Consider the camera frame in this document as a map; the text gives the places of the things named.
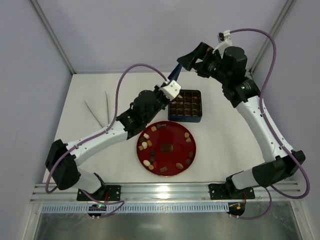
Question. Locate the slotted cable duct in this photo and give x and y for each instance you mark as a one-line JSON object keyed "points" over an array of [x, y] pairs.
{"points": [[137, 208]]}

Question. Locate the silver metal tongs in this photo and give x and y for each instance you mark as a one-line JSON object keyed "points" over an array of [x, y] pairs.
{"points": [[98, 106]]}

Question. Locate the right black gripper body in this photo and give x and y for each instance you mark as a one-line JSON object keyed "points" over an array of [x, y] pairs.
{"points": [[200, 58]]}

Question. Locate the blue chocolate tin box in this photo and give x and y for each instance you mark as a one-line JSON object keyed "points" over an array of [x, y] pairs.
{"points": [[187, 109]]}

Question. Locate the blue tin lid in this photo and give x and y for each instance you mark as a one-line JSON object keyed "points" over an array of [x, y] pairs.
{"points": [[174, 75]]}

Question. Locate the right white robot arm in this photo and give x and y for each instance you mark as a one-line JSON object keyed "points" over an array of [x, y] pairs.
{"points": [[280, 159]]}

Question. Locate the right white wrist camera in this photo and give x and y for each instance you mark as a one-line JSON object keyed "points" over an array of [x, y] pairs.
{"points": [[224, 41]]}

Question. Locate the red round plate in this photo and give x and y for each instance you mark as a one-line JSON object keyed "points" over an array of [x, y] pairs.
{"points": [[163, 144]]}

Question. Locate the brown oval chocolate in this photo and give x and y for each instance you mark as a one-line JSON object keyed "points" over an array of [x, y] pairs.
{"points": [[179, 166]]}

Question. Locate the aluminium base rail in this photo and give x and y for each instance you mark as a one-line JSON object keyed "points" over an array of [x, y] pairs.
{"points": [[164, 192]]}

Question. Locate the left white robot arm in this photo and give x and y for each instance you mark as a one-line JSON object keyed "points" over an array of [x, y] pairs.
{"points": [[64, 159]]}

